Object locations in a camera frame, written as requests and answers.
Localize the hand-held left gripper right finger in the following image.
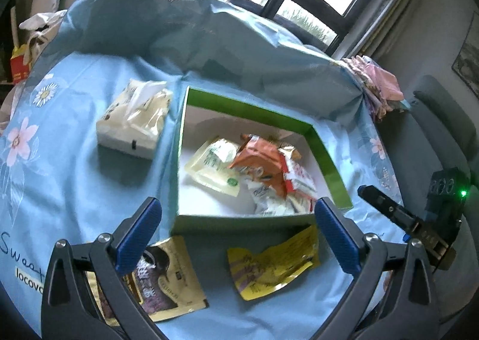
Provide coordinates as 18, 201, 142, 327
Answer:
314, 197, 439, 340

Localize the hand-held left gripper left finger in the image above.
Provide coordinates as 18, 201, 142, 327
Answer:
40, 197, 167, 340

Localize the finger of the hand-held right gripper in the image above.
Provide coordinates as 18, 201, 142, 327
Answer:
357, 185, 420, 239

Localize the gold brown snack packet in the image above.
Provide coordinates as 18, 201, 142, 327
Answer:
84, 235, 209, 327

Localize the kraft beige red snack packet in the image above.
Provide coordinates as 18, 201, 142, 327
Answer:
282, 158, 319, 213

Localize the yellow snack packet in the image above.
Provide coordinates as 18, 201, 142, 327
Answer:
226, 226, 321, 302

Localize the green cardboard box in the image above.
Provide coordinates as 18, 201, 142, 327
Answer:
170, 86, 354, 238

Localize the orange snack packet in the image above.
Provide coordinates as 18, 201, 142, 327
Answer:
229, 133, 290, 199

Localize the white crinkled snack packet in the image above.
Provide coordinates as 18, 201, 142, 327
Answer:
245, 180, 296, 216

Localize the blue floral bedsheet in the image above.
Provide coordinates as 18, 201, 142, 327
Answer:
0, 0, 408, 340

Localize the pale green snack packet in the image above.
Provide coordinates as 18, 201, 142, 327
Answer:
185, 137, 242, 197

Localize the small gold snack packet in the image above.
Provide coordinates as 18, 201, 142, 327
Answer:
276, 142, 303, 161

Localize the soft tissue pack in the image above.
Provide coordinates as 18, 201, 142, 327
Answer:
95, 78, 173, 160

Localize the grey chair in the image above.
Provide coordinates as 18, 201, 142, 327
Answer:
406, 74, 479, 213

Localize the pink cloth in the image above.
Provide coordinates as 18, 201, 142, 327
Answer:
342, 55, 407, 121

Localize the red yellow paper bag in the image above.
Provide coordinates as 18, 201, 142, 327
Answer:
10, 44, 32, 84

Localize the white plastic bag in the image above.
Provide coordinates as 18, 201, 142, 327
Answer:
19, 10, 68, 64

